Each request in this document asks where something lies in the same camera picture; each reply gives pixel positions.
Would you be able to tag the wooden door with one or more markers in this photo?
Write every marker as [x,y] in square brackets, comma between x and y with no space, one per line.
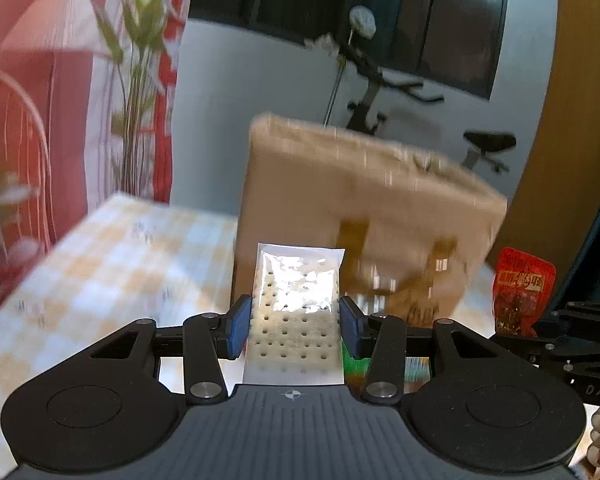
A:
[555,110]

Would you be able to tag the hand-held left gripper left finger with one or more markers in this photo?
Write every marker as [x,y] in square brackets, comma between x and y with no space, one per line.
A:
[240,327]

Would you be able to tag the black exercise bike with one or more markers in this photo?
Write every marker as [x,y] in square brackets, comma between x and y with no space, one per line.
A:
[370,100]

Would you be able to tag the green snack packet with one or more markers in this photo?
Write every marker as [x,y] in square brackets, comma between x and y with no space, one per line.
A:
[354,369]

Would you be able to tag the clear cracker packet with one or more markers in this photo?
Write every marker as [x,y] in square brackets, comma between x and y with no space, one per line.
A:
[290,320]

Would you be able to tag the checked floral tablecloth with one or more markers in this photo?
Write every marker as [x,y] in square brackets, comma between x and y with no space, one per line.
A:
[105,270]

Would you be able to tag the printed backdrop cloth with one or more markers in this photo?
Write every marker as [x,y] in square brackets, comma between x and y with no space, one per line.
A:
[40,110]

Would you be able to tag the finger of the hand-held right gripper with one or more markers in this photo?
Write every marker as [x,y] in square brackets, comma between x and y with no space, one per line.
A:
[555,352]
[580,322]

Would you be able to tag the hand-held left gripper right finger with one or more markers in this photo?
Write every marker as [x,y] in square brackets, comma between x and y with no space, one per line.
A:
[352,327]

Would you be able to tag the cardboard box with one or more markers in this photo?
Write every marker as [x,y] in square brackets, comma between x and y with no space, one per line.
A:
[445,290]

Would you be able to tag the white plastic bag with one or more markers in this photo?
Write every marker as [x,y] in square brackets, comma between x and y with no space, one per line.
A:
[362,19]

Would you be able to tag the crumpled clear plastic wrap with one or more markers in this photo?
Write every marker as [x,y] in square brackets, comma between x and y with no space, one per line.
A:
[322,44]

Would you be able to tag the dark window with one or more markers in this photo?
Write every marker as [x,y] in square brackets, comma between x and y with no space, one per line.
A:
[330,0]

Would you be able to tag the red snack packet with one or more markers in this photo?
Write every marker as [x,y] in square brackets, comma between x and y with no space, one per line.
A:
[522,280]

